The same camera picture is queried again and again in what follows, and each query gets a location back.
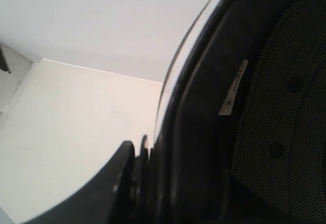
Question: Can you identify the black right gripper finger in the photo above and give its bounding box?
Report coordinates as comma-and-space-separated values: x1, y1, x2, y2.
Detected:
28, 135, 148, 223

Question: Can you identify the black helmet with tinted visor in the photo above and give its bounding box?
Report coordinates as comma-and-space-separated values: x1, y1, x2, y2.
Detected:
149, 0, 325, 223

